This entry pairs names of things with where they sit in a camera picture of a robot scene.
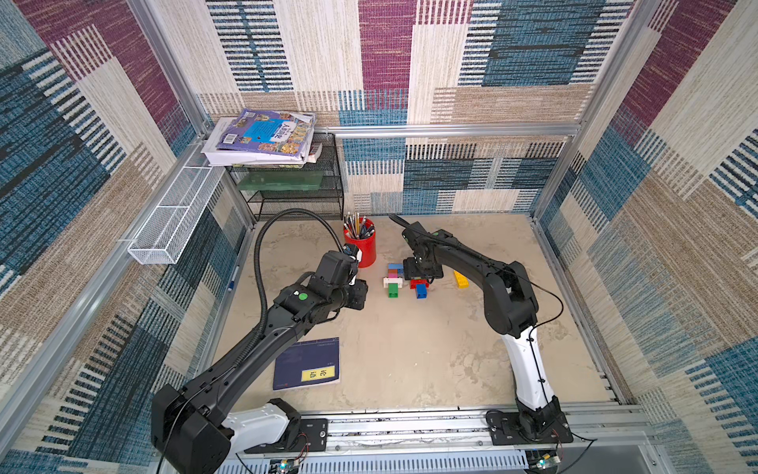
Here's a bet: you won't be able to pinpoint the red lego brick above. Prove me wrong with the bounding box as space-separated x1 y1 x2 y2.
410 280 430 290

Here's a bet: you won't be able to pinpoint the pencils in cup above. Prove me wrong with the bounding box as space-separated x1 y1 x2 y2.
343 213 375 240

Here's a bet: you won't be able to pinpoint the white wire basket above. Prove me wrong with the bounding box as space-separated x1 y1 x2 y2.
128 166 223 266

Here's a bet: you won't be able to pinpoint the stack of books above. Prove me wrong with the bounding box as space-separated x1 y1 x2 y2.
203 109 323 167

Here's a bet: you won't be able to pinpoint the red pencil cup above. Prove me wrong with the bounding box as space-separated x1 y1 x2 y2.
343 233 377 269

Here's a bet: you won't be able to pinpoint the white lego brick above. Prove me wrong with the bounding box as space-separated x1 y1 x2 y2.
383 278 404 288

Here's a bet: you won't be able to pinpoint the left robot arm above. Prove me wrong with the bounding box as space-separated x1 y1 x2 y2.
151 244 367 473

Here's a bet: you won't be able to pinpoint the black wire shelf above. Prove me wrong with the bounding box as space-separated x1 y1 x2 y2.
226 134 345 221

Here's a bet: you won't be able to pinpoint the dark blue notebook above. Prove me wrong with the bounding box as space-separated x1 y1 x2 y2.
272 338 341 391

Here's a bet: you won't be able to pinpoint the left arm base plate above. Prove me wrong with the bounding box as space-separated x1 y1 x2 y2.
245 418 329 454

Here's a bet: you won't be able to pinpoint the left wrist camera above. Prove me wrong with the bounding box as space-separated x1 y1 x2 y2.
343 243 362 263

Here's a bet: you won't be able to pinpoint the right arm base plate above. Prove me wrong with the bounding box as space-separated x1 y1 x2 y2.
485 410 574 446

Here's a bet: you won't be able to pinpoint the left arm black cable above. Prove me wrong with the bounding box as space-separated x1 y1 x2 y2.
253 207 345 333

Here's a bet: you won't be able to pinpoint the yellow lego brick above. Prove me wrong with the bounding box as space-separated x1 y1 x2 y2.
454 271 470 290

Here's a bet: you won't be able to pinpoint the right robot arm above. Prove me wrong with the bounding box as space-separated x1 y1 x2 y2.
391 214 562 440

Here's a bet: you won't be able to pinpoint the green tray on shelf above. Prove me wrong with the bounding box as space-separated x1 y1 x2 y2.
237 171 324 193

